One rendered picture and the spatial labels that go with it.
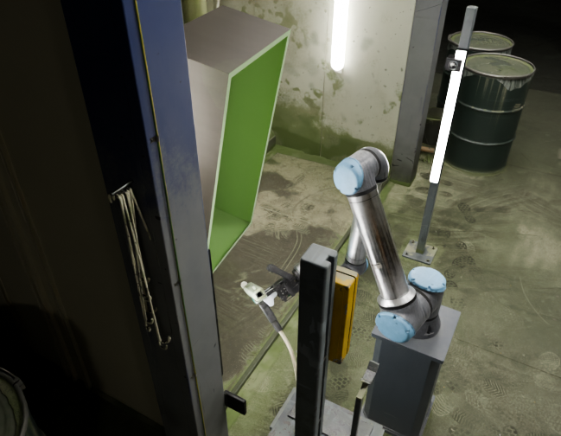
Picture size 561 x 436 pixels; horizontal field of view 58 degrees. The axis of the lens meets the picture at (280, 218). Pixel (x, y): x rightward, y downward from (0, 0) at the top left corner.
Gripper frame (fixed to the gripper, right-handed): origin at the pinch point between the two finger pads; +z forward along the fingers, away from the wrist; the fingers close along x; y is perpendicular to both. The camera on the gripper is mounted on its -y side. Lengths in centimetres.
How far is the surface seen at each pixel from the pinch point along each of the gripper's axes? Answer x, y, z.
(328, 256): -111, -18, -9
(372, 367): -70, 23, -11
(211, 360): -23.3, 4.5, 27.2
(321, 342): -100, -1, 1
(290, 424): -45, 32, 16
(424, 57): 119, -53, -203
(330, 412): -45, 37, 4
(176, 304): -55, -22, 24
